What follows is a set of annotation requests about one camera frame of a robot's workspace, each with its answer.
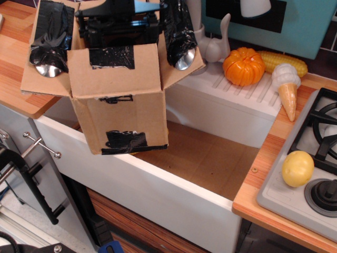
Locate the yellow toy corn cob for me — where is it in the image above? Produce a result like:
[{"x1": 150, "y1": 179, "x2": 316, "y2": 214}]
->
[{"x1": 258, "y1": 51, "x2": 308, "y2": 77}]

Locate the teal toy oven panel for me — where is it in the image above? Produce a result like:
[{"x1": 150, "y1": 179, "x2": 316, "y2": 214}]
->
[{"x1": 201, "y1": 1, "x2": 336, "y2": 59}]

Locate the black stove knob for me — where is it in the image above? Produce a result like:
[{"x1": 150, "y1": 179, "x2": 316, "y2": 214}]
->
[{"x1": 304, "y1": 178, "x2": 336, "y2": 218}]

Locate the blue black clamp handle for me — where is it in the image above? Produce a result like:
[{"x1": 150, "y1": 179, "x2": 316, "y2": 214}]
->
[{"x1": 92, "y1": 221, "x2": 124, "y2": 253}]

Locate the white toy sink basin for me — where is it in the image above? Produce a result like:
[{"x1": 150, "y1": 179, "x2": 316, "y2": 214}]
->
[{"x1": 35, "y1": 64, "x2": 281, "y2": 252}]

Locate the cardboard box with black tape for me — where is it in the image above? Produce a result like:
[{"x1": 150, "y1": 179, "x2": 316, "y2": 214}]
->
[{"x1": 21, "y1": 1, "x2": 204, "y2": 154}]

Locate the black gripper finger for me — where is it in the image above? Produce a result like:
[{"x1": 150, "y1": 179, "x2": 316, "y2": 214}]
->
[
  {"x1": 139, "y1": 26, "x2": 160, "y2": 45},
  {"x1": 84, "y1": 28, "x2": 105, "y2": 48}
]

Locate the toy ice cream cone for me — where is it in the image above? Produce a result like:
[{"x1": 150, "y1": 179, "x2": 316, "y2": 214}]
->
[{"x1": 272, "y1": 64, "x2": 301, "y2": 122}]

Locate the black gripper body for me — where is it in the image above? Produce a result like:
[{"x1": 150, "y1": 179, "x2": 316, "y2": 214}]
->
[{"x1": 75, "y1": 1, "x2": 167, "y2": 37}]

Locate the orange toy pumpkin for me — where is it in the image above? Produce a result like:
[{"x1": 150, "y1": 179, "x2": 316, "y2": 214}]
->
[{"x1": 222, "y1": 47, "x2": 266, "y2": 86}]

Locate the black metal clamp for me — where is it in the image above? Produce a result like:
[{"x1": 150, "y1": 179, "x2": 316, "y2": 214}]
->
[{"x1": 1, "y1": 132, "x2": 65, "y2": 225}]

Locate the grey toy faucet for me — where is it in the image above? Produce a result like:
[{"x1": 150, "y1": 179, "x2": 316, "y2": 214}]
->
[{"x1": 185, "y1": 0, "x2": 231, "y2": 75}]

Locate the metal spoon taped flap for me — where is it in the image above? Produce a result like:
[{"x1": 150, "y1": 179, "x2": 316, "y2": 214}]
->
[
  {"x1": 175, "y1": 48, "x2": 195, "y2": 71},
  {"x1": 35, "y1": 64, "x2": 62, "y2": 78}
]

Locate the yellow toy potato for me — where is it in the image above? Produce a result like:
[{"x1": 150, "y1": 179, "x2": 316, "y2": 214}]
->
[{"x1": 282, "y1": 151, "x2": 314, "y2": 188}]

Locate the black burner grate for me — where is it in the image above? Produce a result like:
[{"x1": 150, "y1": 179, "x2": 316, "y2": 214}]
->
[{"x1": 288, "y1": 88, "x2": 336, "y2": 175}]

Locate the metal pot inside box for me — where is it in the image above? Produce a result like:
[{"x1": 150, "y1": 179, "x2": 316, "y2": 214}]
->
[{"x1": 104, "y1": 33, "x2": 140, "y2": 47}]

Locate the grey toy stove top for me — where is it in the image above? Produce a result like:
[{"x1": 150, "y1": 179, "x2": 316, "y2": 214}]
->
[{"x1": 256, "y1": 88, "x2": 337, "y2": 242}]

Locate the metal spoon taped left flap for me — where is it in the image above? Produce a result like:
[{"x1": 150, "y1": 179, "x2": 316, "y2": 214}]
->
[{"x1": 35, "y1": 64, "x2": 62, "y2": 78}]

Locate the metal spoon taped right flap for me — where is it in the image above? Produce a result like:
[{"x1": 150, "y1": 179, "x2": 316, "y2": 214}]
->
[{"x1": 175, "y1": 48, "x2": 195, "y2": 71}]

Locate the white cup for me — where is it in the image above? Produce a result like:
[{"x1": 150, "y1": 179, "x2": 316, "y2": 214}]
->
[{"x1": 240, "y1": 0, "x2": 271, "y2": 18}]

